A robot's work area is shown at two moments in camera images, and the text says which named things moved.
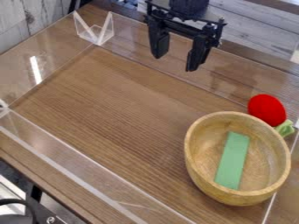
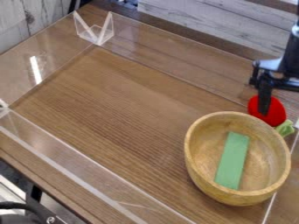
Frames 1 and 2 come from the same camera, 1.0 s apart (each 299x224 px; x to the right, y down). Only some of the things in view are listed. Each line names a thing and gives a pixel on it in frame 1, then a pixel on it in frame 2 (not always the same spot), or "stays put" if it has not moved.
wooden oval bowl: [266, 163] stays put
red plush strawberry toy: [266, 107] stays put
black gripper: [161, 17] → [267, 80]
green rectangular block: [231, 164] stays put
